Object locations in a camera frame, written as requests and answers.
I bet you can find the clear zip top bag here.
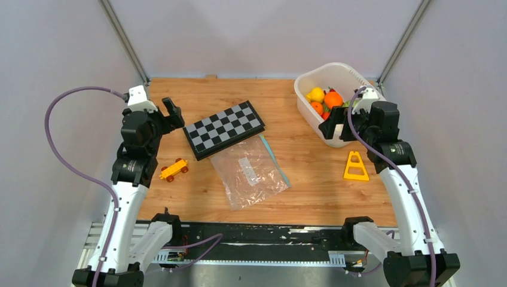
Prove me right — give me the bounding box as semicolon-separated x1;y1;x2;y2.
210;134;291;210

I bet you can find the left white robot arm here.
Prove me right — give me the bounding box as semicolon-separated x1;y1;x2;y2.
72;97;185;286

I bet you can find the yellow triangular plastic stand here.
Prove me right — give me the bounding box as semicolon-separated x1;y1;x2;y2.
343;151;369;182

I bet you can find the yellow toy brick car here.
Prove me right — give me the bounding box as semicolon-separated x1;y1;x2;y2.
159;158;189;182

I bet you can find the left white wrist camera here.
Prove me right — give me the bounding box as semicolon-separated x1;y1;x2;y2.
127;85;158;113

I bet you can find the white plastic basket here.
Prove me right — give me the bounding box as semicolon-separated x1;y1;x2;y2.
294;62;386;148

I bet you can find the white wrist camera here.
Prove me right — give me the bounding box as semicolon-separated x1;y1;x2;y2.
127;85;158;113
352;86;384;114

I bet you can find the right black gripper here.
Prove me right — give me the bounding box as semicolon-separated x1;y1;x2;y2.
318;105;375;145

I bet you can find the yellow toy pear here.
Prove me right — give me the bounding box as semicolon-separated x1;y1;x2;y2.
305;87;325;103

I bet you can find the large toy orange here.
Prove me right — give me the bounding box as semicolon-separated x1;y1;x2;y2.
323;91;344;109

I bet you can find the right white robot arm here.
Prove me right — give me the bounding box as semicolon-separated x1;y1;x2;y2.
319;101;460;286

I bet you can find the small toy orange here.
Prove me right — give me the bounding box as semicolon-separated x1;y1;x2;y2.
310;102;324;116

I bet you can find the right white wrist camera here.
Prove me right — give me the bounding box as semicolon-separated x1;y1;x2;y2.
352;86;384;114

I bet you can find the black grey chessboard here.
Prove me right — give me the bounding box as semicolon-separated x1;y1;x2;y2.
183;100;265;161

